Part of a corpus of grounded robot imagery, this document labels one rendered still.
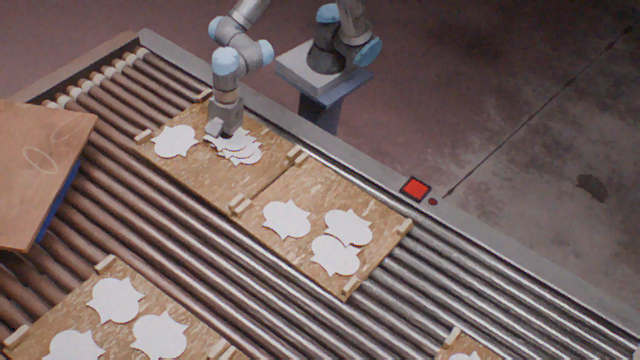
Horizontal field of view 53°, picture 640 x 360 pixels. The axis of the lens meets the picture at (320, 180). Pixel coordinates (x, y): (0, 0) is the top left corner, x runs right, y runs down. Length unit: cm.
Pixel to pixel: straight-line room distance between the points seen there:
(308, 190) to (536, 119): 222
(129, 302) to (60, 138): 55
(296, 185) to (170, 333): 60
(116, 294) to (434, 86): 263
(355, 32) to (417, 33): 218
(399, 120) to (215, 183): 186
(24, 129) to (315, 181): 86
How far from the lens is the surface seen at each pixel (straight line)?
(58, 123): 204
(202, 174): 198
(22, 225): 181
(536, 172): 361
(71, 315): 175
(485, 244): 197
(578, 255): 334
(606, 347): 192
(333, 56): 235
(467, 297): 185
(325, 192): 195
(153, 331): 167
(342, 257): 180
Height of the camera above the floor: 241
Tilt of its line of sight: 48 degrees down
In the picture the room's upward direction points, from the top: 9 degrees clockwise
